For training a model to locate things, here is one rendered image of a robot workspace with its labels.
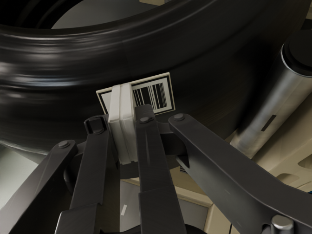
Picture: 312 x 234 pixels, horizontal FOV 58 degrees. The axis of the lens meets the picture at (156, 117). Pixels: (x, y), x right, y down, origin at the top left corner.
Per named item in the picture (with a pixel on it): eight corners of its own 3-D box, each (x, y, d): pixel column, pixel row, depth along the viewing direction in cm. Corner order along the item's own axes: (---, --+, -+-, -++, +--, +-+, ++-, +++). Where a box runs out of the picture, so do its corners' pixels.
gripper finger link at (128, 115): (120, 118, 16) (133, 115, 16) (121, 83, 22) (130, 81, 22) (133, 163, 17) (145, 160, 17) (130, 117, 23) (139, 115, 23)
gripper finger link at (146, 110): (137, 141, 14) (194, 128, 14) (133, 106, 19) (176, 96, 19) (143, 165, 15) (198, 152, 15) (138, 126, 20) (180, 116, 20)
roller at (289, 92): (249, 151, 56) (244, 172, 54) (226, 144, 57) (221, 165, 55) (344, 32, 24) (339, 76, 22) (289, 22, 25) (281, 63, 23)
